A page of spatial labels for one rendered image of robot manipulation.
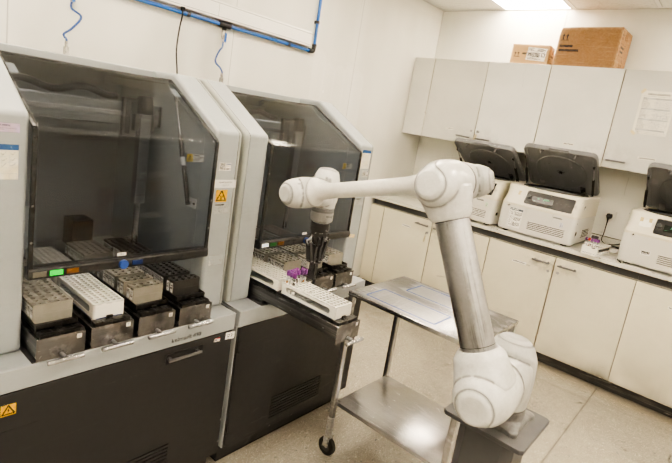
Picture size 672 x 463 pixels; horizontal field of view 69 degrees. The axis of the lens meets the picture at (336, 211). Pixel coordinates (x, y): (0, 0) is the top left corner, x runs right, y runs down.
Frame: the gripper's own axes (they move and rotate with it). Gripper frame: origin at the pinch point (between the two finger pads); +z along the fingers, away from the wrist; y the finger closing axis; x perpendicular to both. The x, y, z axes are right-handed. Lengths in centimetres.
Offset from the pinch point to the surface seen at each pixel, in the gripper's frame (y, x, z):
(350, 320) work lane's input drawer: 1.3, -21.3, 13.1
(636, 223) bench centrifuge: 233, -72, -24
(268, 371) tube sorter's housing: 2, 18, 54
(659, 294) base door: 229, -95, 16
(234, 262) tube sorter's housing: -17.7, 27.1, 3.0
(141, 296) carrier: -58, 25, 10
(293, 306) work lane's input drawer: -6.6, 1.4, 14.6
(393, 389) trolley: 59, -14, 66
